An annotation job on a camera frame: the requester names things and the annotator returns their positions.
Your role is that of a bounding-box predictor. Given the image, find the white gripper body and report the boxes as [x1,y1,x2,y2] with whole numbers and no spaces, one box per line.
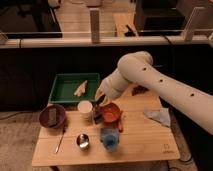
[95,78,121,100]

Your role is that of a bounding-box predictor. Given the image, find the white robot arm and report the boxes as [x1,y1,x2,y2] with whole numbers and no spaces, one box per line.
[95,51,213,135]

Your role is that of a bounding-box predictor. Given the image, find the white plastic cup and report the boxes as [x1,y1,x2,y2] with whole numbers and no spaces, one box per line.
[77,100,93,120]

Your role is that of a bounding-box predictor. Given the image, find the blue plastic cup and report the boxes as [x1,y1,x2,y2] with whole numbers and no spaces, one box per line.
[100,128,119,152]

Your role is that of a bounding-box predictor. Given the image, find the small steel cup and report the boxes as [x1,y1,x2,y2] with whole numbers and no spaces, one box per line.
[76,134,89,149]

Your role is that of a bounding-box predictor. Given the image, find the orange bowl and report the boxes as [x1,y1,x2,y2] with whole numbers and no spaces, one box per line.
[99,103,122,123]

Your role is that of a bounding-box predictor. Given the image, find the orange carrot toy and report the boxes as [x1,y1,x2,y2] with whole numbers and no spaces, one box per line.
[117,114,123,132]

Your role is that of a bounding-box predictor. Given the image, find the black object on floor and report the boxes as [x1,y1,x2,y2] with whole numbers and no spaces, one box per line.
[124,25,136,37]

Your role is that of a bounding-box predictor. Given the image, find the green plastic tray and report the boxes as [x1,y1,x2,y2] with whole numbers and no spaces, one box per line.
[49,73,100,105]

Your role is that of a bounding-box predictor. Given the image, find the light blue rag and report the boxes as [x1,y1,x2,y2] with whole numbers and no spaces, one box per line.
[144,107,171,127]

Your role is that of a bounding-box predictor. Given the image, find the metal spoon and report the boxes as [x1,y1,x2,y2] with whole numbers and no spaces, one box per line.
[55,126,67,154]

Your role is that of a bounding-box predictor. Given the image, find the purple bowl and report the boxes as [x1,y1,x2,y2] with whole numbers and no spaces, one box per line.
[39,104,66,128]

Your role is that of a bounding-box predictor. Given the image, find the white horizontal rail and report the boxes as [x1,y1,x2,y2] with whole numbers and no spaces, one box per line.
[0,35,213,49]

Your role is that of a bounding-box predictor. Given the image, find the white upright post centre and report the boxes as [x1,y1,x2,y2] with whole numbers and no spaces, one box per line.
[90,8,100,43]

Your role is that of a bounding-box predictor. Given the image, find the white upright post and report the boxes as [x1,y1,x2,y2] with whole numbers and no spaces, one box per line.
[181,7,204,41]
[90,8,100,43]

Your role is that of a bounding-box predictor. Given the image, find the white upright post right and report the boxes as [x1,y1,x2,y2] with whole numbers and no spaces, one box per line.
[181,7,204,41]

